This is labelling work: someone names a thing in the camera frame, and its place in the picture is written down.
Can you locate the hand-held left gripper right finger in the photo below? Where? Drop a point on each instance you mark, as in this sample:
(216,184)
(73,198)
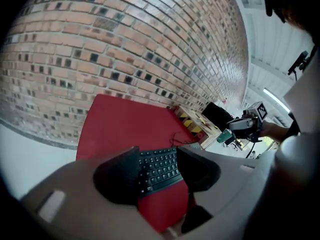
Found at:
(225,184)

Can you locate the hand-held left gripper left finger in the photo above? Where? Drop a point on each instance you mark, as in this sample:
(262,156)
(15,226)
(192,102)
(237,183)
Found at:
(75,196)

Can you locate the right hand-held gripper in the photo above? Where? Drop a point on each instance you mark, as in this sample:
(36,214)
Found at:
(257,116)

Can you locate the black keyboard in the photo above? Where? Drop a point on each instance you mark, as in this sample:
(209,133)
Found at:
(160,169)

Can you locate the person's right forearm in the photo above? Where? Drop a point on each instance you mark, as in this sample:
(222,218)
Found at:
(273,131)

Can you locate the green chair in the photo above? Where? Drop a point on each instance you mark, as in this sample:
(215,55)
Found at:
(224,136)

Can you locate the long ceiling light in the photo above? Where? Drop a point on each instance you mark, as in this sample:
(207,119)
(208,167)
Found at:
(276,99)

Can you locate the red cloth covered table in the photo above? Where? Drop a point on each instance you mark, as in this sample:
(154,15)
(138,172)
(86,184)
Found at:
(125,126)

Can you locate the black ceiling camera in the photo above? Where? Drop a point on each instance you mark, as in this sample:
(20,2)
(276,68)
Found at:
(298,63)

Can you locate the black head-worn camera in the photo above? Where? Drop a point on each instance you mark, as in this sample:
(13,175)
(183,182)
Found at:
(273,2)

